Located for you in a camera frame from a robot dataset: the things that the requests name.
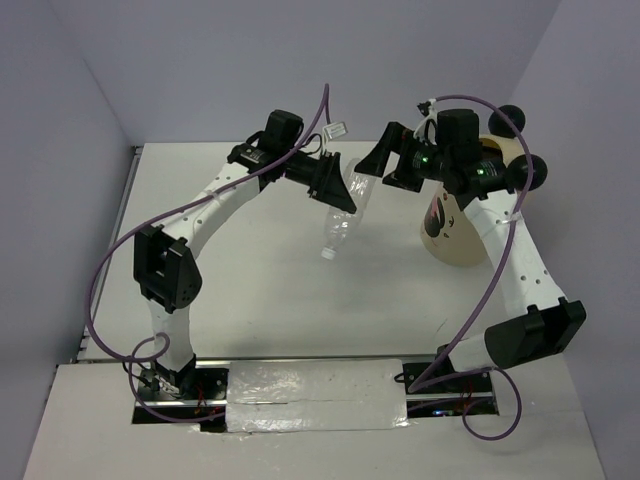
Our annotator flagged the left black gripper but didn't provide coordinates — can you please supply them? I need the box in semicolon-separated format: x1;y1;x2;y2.
281;149;358;215

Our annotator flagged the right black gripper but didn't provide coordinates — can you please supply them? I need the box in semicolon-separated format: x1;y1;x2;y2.
354;121;451;193

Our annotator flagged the clear bottle white cap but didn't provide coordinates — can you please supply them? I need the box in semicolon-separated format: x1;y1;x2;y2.
319;158;379;260

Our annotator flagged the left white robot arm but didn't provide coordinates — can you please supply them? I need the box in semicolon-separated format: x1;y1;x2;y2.
133;110;356;399

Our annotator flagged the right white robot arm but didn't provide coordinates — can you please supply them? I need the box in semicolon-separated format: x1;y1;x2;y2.
355;105;587;392

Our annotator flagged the silver foil base cover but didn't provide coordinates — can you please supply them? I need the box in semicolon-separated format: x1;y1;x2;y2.
225;359;409;433

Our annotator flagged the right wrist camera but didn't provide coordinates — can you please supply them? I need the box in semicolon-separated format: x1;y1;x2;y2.
413;98;438;145

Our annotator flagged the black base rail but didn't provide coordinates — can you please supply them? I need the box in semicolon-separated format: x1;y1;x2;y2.
132;357;499;433

